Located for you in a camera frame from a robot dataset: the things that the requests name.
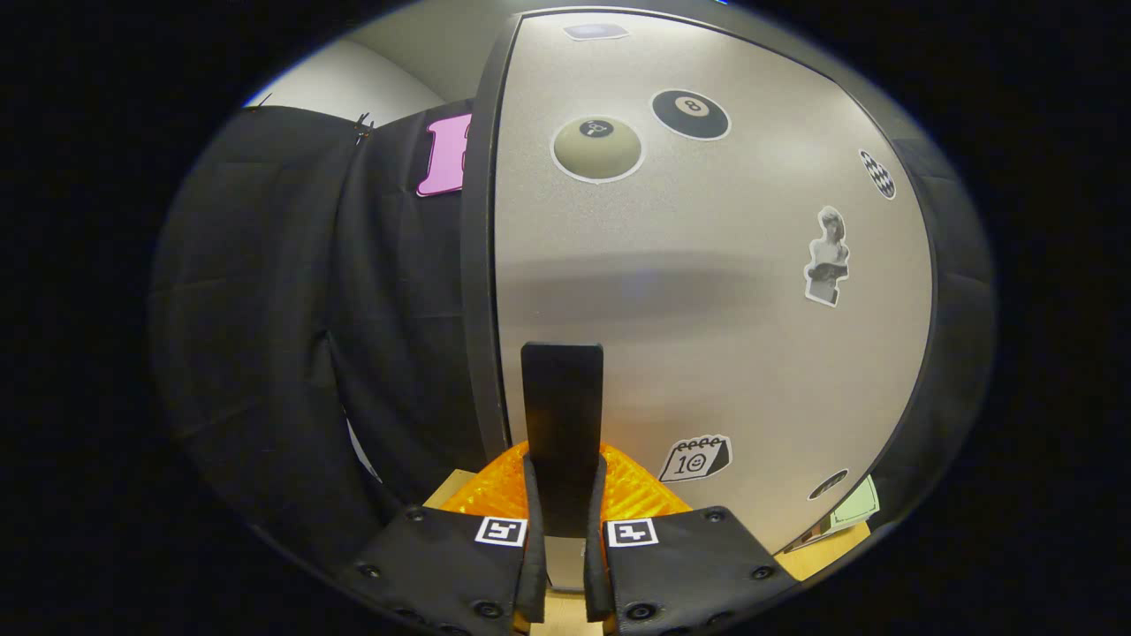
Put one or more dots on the dark grey cabinet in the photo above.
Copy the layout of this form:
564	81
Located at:
477	265

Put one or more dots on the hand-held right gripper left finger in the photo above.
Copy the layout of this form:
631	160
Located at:
535	574

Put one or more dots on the pale green book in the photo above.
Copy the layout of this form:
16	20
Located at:
855	505

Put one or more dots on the black backdrop cloth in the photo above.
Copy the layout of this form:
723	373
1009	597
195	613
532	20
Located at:
265	309

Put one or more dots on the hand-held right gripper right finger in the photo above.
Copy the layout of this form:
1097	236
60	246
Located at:
596	574

